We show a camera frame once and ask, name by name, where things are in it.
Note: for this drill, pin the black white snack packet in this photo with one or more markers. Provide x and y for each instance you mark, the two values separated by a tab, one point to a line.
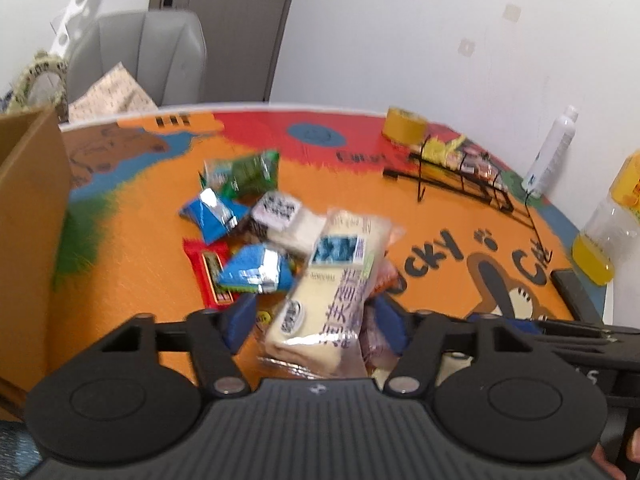
277	210

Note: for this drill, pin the large white bread packet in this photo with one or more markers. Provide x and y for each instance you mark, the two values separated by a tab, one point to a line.
325	300

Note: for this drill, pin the white spray bottle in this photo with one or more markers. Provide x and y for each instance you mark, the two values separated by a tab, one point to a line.
550	155

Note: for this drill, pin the dotted beige cushion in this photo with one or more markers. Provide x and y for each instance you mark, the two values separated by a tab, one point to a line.
112	95

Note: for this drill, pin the yellow tape roll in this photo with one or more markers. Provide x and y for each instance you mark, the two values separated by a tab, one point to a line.
400	127

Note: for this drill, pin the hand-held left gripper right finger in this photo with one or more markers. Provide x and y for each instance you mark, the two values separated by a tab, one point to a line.
390	325

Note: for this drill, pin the yellow juice bottle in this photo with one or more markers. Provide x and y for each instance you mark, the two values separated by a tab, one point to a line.
600	240

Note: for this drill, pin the dark grey door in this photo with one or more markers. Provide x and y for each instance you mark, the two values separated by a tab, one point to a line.
240	20

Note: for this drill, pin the yellow snack packet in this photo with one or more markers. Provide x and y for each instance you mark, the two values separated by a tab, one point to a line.
440	150

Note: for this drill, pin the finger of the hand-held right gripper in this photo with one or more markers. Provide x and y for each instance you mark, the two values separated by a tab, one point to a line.
520	325
575	295

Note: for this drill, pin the brown cardboard box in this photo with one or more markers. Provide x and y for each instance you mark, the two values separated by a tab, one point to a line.
30	235

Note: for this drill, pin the blue silver snack packet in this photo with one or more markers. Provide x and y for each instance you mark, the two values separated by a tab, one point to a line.
245	266
210	215

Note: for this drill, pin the green snack packet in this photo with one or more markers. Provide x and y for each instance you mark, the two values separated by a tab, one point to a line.
250	170

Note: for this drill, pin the orange brown snack packet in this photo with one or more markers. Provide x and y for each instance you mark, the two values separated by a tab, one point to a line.
386	280

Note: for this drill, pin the colourful printed table mat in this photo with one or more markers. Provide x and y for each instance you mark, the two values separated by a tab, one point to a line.
150	240

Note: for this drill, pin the grey upholstered chair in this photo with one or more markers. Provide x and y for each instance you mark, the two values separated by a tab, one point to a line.
165	55

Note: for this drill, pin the person's right hand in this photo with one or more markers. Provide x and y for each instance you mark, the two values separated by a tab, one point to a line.
631	452

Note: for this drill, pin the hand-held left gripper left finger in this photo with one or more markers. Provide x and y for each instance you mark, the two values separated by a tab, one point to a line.
241	317

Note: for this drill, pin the dark red snack packet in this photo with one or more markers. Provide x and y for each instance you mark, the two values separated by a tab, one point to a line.
482	162

